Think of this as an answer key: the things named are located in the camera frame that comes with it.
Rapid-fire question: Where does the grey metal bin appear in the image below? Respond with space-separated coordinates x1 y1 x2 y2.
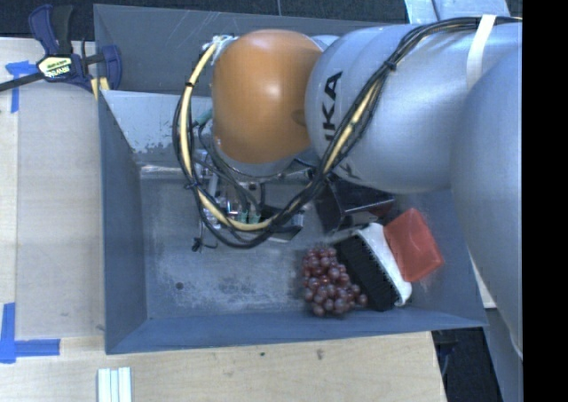
92 4 490 356

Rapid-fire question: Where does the red toy grape bunch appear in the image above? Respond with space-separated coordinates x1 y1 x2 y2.
301 245 369 318

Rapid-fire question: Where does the pale wood flat board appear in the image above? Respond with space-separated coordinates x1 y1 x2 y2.
15 37 107 342

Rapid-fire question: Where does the white brush with black bristles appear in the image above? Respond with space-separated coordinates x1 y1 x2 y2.
334 222 414 313

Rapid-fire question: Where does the red-orange sponge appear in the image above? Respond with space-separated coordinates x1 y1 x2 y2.
383 207 446 283

